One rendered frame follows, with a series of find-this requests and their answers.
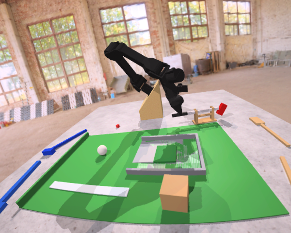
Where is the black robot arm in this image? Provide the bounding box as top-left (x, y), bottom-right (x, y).
top-left (104, 41), bottom-right (188, 96)

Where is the white flat strip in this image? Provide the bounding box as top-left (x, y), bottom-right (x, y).
top-left (50, 181), bottom-right (129, 197)

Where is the white golf ball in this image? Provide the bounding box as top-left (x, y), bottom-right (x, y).
top-left (97, 145), bottom-right (107, 155)

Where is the green putting mat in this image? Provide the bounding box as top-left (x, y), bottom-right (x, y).
top-left (22, 122), bottom-right (289, 225)

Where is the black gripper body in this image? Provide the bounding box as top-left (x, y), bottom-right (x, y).
top-left (163, 83), bottom-right (184, 107)

